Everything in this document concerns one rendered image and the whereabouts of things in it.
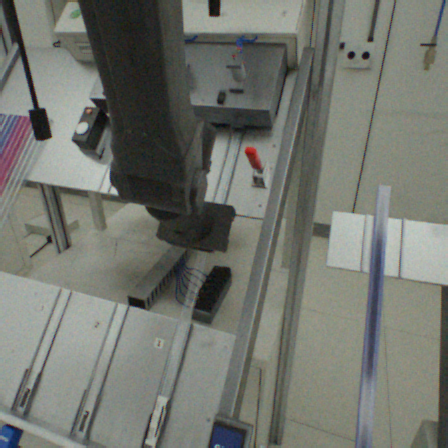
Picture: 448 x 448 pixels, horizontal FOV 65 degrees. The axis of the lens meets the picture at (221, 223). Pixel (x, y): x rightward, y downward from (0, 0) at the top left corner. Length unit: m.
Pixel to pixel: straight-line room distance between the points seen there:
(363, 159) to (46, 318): 1.95
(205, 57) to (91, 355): 0.53
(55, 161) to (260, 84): 0.42
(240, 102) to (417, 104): 1.69
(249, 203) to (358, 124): 1.69
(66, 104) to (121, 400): 0.58
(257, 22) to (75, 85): 0.41
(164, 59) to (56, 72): 0.71
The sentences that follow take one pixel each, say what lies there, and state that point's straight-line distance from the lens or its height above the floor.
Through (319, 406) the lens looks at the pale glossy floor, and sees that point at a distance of 1.53.
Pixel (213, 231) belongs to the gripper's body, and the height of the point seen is 0.99.
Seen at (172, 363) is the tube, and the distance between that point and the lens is 0.54.
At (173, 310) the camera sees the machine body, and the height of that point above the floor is 0.62.
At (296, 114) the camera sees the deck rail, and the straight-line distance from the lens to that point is 0.63.
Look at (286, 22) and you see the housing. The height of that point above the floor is 1.24.
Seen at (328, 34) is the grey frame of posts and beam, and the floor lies 1.22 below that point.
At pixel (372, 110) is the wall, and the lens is 2.20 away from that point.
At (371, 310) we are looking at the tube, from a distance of 0.42.
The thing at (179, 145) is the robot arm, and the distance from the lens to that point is 0.28.
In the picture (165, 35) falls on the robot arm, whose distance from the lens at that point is 0.23.
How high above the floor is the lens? 1.23
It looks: 29 degrees down
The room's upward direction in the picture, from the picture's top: straight up
